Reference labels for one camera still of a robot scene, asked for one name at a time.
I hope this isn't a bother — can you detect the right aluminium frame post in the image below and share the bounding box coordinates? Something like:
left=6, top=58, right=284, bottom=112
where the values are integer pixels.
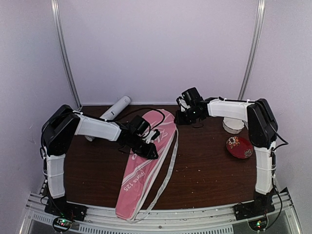
left=238, top=0, right=266, bottom=100

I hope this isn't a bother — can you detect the left aluminium frame post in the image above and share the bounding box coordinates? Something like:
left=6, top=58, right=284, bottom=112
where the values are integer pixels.
left=51, top=0, right=82, bottom=109

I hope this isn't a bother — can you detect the aluminium frame post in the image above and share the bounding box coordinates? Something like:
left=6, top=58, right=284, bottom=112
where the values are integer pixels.
left=51, top=0, right=82, bottom=109
left=238, top=0, right=266, bottom=100

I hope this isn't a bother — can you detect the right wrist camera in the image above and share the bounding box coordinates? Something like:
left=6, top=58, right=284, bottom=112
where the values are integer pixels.
left=176, top=96, right=190, bottom=112

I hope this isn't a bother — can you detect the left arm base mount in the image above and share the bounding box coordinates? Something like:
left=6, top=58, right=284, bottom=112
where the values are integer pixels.
left=44, top=191, right=87, bottom=221

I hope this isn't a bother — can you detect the pink racket cover bag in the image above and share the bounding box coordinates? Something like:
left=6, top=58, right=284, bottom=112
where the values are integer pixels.
left=115, top=109, right=178, bottom=224

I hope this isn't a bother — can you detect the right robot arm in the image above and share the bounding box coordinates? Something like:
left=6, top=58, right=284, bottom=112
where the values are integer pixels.
left=175, top=87, right=282, bottom=215

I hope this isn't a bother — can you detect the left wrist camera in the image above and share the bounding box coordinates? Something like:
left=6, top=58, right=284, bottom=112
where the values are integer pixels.
left=145, top=129, right=160, bottom=143

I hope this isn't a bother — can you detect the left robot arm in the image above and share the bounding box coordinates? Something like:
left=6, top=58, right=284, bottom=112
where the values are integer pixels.
left=40, top=104, right=158, bottom=216

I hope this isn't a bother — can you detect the white shuttlecock tube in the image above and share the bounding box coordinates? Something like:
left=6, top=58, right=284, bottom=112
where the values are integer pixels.
left=75, top=96, right=131, bottom=141

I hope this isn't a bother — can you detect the red floral plate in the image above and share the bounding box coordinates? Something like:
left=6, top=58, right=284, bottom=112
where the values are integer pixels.
left=226, top=136, right=254, bottom=159

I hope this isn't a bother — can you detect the aluminium front rail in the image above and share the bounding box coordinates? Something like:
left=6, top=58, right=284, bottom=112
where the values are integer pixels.
left=17, top=192, right=302, bottom=234

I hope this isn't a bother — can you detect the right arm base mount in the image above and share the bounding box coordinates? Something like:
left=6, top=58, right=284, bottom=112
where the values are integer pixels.
left=233, top=189, right=275, bottom=221

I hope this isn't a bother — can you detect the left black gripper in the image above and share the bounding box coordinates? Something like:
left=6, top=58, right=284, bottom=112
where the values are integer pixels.
left=129, top=135, right=159, bottom=160

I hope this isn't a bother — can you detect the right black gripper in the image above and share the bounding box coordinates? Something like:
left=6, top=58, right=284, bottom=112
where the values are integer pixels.
left=175, top=107, right=202, bottom=125

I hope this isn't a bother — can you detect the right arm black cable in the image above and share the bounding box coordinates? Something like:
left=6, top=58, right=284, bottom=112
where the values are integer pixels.
left=268, top=114, right=291, bottom=220

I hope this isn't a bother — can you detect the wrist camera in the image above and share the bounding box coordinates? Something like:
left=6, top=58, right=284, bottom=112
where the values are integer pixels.
left=176, top=96, right=190, bottom=112
left=145, top=129, right=160, bottom=143

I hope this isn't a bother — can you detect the white fluted bowl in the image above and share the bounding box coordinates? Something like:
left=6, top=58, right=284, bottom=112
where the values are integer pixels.
left=222, top=117, right=245, bottom=135

